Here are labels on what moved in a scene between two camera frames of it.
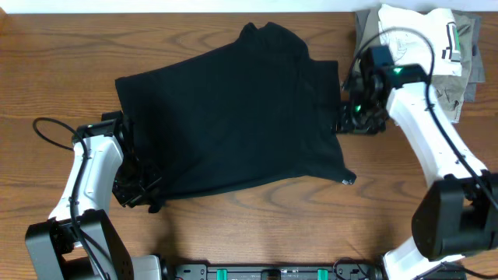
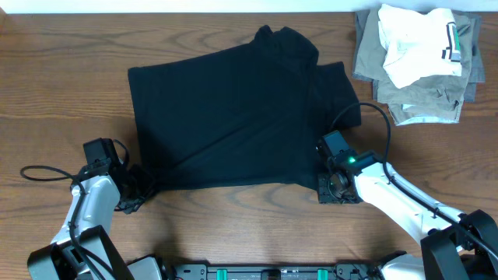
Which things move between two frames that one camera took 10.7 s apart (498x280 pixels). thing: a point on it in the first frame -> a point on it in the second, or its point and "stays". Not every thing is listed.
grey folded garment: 478,65 stays
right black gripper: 345,125 -> 324,197
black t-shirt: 256,108 stays
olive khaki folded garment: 450,89 stays
